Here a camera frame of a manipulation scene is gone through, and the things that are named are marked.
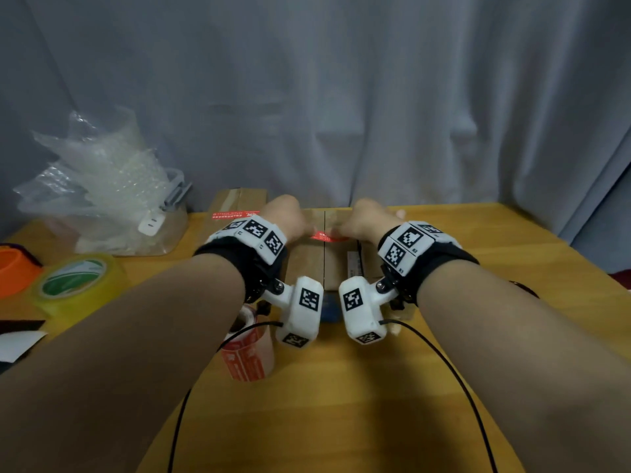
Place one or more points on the person's right hand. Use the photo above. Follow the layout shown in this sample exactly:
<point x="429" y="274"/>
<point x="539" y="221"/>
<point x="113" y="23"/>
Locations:
<point x="367" y="221"/>

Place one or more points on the person's left hand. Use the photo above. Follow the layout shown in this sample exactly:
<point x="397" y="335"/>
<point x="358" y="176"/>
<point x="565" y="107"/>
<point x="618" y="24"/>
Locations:
<point x="291" y="216"/>

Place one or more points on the red label sticker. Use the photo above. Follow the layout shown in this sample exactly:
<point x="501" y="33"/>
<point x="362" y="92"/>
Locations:
<point x="325" y="237"/>
<point x="236" y="215"/>

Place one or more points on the cardboard box with blue tape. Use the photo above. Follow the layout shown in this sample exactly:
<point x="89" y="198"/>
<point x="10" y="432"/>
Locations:
<point x="310" y="263"/>

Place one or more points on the cardboard box with pale tape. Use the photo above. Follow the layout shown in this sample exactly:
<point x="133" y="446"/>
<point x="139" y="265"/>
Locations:
<point x="241" y="199"/>

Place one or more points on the roll of red stickers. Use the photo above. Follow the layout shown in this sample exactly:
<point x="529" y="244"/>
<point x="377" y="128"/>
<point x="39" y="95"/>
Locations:
<point x="246" y="357"/>

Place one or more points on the person's left forearm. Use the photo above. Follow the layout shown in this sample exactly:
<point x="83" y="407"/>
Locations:
<point x="108" y="359"/>

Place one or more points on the person's right forearm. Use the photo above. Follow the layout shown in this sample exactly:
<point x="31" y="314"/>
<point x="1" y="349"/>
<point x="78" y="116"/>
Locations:
<point x="542" y="369"/>

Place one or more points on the black left wristband with markers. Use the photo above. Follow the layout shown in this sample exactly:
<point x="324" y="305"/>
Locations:
<point x="236" y="256"/>

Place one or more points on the black wristband with markers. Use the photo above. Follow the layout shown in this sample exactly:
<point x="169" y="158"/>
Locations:
<point x="236" y="256"/>
<point x="434" y="261"/>

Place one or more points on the black right wristband with markers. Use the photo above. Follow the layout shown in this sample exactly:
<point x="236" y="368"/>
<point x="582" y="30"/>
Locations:
<point x="434" y="261"/>

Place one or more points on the grey curtain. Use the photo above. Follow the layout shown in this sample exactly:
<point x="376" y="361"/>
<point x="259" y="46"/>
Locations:
<point x="345" y="93"/>

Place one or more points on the clear bubble wrap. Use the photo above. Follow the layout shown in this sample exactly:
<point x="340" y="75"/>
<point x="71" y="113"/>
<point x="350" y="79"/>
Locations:
<point x="98" y="177"/>

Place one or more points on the yellow packing tape roll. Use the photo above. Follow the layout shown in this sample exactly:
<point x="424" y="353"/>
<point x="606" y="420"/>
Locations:
<point x="74" y="285"/>

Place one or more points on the orange and navy tape dispenser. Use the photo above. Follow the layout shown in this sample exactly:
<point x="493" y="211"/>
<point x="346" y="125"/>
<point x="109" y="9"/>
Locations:
<point x="17" y="273"/>

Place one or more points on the white paper slip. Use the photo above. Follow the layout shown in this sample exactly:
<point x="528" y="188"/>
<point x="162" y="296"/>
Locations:
<point x="19" y="345"/>

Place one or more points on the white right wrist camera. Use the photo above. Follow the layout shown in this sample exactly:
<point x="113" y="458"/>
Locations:
<point x="362" y="310"/>

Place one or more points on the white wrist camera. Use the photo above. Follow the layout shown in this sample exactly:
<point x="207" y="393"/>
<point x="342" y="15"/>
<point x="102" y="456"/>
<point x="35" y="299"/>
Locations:
<point x="362" y="310"/>
<point x="303" y="310"/>

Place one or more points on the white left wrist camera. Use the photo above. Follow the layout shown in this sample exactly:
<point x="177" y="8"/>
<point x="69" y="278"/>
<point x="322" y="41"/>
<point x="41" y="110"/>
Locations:
<point x="303" y="310"/>

